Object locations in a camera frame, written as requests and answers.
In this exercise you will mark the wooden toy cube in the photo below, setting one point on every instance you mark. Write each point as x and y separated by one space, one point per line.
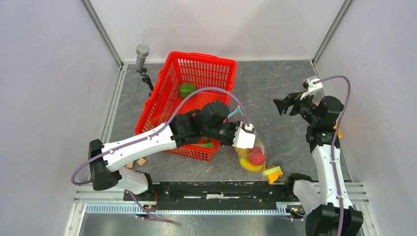
141 162

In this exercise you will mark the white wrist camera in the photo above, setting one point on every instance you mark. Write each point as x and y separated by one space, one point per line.
245 136
311 86

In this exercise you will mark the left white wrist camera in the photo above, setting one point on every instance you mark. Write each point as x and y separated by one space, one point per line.
245 136

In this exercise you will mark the green cucumber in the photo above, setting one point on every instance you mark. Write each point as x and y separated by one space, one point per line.
209 145

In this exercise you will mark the clear zip top bag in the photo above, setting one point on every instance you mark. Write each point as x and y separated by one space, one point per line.
238 115

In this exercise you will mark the yellow orange toy sandwich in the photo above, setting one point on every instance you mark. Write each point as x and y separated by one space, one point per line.
273 173

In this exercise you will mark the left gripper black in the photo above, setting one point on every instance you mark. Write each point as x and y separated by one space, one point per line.
235 127

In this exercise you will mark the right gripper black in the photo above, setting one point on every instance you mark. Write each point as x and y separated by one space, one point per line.
281 104

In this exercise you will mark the red apple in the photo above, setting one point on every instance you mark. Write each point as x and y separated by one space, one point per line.
256 157

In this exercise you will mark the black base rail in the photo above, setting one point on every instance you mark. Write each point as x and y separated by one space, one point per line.
215 195

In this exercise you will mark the yellow banana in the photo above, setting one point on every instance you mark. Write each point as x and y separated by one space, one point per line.
242 157

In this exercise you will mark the red plastic basket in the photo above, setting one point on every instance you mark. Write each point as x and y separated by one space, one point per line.
199 70

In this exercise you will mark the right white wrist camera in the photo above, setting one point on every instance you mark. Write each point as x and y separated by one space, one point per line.
311 86

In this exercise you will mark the grey microphone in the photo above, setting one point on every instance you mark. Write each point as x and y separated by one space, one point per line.
142 52

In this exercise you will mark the green bell pepper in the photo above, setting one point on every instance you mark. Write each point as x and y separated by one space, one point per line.
186 89

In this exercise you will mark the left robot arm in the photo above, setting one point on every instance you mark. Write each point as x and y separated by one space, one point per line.
109 170

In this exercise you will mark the yellow window toy block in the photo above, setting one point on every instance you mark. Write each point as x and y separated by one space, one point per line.
339 133

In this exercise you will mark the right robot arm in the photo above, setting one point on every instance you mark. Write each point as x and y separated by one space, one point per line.
328 211

